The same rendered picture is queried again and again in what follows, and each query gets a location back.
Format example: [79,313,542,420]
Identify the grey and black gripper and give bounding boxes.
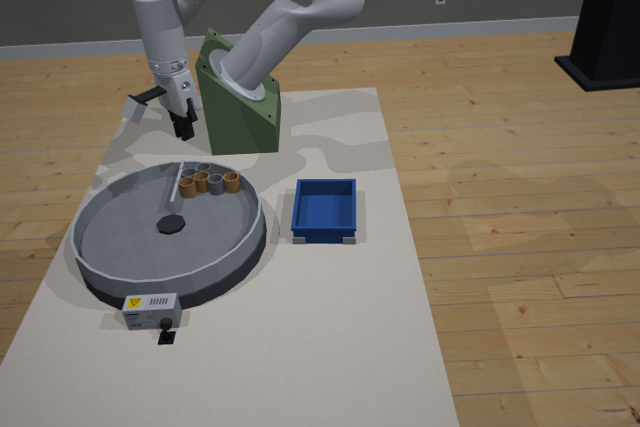
[152,66,201,141]

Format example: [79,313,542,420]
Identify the bronze bushing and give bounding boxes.
[179,177,197,198]
[194,171,210,193]
[223,172,241,194]

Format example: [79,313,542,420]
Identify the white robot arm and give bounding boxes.
[120,0,364,123]

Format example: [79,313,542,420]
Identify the grey steel bushing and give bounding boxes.
[207,174,225,196]
[196,163,212,176]
[181,168,197,178]

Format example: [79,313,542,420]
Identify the blue open-top crate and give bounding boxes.
[291,179,357,244]

